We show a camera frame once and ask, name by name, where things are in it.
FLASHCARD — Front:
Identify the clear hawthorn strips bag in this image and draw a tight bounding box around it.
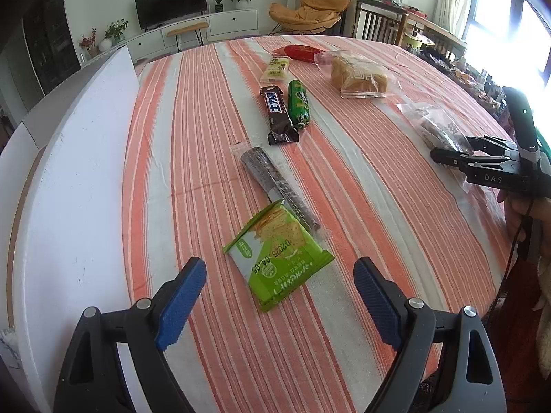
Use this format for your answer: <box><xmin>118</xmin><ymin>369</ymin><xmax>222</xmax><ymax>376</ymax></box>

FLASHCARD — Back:
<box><xmin>395</xmin><ymin>102</ymin><xmax>475</xmax><ymax>192</ymax></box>

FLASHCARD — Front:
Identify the packaged bread loaf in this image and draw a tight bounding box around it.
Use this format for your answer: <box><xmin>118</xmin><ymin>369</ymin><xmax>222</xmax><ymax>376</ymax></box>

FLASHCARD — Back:
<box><xmin>315</xmin><ymin>50</ymin><xmax>401</xmax><ymax>99</ymax></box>

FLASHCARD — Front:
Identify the green sausage snack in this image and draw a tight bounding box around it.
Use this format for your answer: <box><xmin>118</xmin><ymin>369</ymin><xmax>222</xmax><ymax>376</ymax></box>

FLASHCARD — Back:
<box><xmin>288</xmin><ymin>79</ymin><xmax>310</xmax><ymax>130</ymax></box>

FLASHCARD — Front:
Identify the brown Snickers bar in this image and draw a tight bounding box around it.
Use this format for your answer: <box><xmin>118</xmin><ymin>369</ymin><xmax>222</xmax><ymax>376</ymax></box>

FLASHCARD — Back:
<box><xmin>260</xmin><ymin>86</ymin><xmax>300</xmax><ymax>146</ymax></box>

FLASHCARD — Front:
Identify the dark brown snack stick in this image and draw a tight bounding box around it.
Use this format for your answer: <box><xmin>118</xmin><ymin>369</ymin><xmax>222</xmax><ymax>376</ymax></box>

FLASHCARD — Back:
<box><xmin>231</xmin><ymin>142</ymin><xmax>329</xmax><ymax>241</ymax></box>

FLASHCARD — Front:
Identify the red snack packet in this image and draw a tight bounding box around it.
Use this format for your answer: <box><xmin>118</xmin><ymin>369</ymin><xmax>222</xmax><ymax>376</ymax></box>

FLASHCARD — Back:
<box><xmin>272</xmin><ymin>45</ymin><xmax>324</xmax><ymax>63</ymax></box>

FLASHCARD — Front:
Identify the yellow rice cake packet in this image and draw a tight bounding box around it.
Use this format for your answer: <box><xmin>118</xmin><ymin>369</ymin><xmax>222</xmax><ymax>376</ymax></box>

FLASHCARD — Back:
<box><xmin>260</xmin><ymin>56</ymin><xmax>290</xmax><ymax>83</ymax></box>

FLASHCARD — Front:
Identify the green cracker packet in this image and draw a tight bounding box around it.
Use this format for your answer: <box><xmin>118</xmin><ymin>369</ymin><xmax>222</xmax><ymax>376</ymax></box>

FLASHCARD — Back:
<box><xmin>223</xmin><ymin>200</ymin><xmax>334</xmax><ymax>312</ymax></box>

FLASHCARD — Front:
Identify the right hand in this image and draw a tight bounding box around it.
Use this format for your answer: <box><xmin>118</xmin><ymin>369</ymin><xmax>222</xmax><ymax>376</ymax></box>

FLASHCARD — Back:
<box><xmin>497</xmin><ymin>190</ymin><xmax>530</xmax><ymax>242</ymax></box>

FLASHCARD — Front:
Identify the cluttered wooden side table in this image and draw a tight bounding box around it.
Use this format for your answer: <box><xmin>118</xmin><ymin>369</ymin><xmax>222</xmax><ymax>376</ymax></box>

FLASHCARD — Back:
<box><xmin>406</xmin><ymin>11</ymin><xmax>467</xmax><ymax>61</ymax></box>

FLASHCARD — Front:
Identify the dark wooden chair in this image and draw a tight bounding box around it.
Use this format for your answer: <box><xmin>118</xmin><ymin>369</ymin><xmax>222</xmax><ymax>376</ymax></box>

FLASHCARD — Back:
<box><xmin>352</xmin><ymin>0</ymin><xmax>408</xmax><ymax>47</ymax></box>

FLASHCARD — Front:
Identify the orange striped tablecloth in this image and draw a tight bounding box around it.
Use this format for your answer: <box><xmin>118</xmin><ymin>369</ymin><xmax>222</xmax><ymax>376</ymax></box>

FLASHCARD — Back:
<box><xmin>122</xmin><ymin>35</ymin><xmax>509</xmax><ymax>412</ymax></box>

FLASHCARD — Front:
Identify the orange lounge chair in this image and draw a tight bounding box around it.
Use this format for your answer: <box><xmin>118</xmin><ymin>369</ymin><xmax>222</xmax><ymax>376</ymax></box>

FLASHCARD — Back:
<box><xmin>268</xmin><ymin>0</ymin><xmax>350</xmax><ymax>35</ymax></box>

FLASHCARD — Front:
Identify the white cardboard box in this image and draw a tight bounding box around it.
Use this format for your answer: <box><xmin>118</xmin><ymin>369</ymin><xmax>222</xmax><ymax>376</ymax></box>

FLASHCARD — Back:
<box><xmin>1</xmin><ymin>49</ymin><xmax>139</xmax><ymax>412</ymax></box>

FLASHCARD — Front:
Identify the small wooden bench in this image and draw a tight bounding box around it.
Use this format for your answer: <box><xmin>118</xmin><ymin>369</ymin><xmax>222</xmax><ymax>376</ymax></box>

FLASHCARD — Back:
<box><xmin>166</xmin><ymin>21</ymin><xmax>209</xmax><ymax>51</ymax></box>

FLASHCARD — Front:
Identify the black television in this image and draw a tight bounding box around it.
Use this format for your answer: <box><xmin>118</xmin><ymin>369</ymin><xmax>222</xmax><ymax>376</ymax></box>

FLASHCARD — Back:
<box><xmin>135</xmin><ymin>0</ymin><xmax>207</xmax><ymax>30</ymax></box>

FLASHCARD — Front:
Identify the white TV cabinet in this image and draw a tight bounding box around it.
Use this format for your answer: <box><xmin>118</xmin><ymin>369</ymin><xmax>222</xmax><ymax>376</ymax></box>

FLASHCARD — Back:
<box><xmin>123</xmin><ymin>9</ymin><xmax>259</xmax><ymax>62</ymax></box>

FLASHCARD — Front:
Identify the red flower vase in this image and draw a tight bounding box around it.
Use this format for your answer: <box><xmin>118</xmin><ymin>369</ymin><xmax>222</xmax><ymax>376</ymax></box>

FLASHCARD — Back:
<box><xmin>79</xmin><ymin>28</ymin><xmax>99</xmax><ymax>58</ymax></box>

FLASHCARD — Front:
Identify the leafy plant white pot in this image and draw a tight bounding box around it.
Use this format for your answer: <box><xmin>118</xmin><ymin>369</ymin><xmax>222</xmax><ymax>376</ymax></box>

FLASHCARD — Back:
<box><xmin>99</xmin><ymin>19</ymin><xmax>129</xmax><ymax>52</ymax></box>

